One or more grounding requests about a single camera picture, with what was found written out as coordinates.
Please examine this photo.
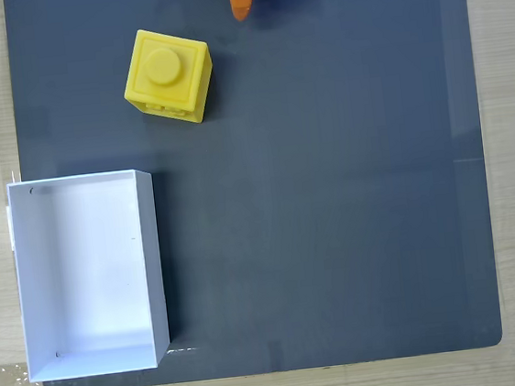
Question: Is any yellow stud toy block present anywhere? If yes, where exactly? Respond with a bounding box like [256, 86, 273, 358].
[116, 21, 220, 132]

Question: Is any white open cardboard box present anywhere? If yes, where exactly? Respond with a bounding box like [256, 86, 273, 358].
[3, 166, 173, 384]

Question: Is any dark grey table mat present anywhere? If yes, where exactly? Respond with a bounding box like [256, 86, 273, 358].
[0, 0, 506, 386]

